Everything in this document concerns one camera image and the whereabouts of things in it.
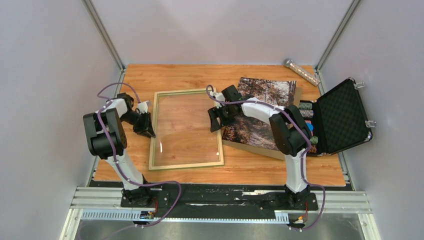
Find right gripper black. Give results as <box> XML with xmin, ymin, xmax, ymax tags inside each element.
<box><xmin>208</xmin><ymin>103</ymin><xmax>235</xmax><ymax>133</ymax></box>

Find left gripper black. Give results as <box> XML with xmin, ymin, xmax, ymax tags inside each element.
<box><xmin>120</xmin><ymin>111</ymin><xmax>157</xmax><ymax>139</ymax></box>

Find wooden picture frame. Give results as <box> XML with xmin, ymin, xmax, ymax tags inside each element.
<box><xmin>148</xmin><ymin>87</ymin><xmax>225</xmax><ymax>171</ymax></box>

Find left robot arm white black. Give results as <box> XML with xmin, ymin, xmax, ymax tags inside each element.
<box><xmin>83</xmin><ymin>93</ymin><xmax>156</xmax><ymax>207</ymax></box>

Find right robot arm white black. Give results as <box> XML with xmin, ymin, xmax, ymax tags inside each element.
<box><xmin>206</xmin><ymin>85</ymin><xmax>312</xmax><ymax>209</ymax></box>

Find autumn forest photo board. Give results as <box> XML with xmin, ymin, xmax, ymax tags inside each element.
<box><xmin>222</xmin><ymin>77</ymin><xmax>302</xmax><ymax>160</ymax></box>

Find blue poker chip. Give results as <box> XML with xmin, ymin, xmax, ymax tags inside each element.
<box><xmin>306</xmin><ymin>121</ymin><xmax>314</xmax><ymax>134</ymax></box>

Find silver glitter microphone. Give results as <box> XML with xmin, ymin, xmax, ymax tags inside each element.
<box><xmin>283</xmin><ymin>58</ymin><xmax>321</xmax><ymax>87</ymax></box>

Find black poker chip case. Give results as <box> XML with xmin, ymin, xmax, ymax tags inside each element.
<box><xmin>298</xmin><ymin>77</ymin><xmax>376</xmax><ymax>157</ymax></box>

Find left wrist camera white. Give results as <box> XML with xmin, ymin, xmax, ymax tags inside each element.
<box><xmin>136</xmin><ymin>100</ymin><xmax>151</xmax><ymax>114</ymax></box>

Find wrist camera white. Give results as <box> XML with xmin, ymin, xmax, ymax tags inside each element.
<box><xmin>136</xmin><ymin>100</ymin><xmax>151</xmax><ymax>114</ymax></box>
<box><xmin>212</xmin><ymin>92</ymin><xmax>226</xmax><ymax>103</ymax></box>

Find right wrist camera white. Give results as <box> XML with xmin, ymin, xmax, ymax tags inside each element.
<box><xmin>212</xmin><ymin>92</ymin><xmax>226</xmax><ymax>103</ymax></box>

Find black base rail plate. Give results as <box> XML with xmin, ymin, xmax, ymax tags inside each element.
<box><xmin>120</xmin><ymin>183</ymin><xmax>319</xmax><ymax>220</ymax></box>

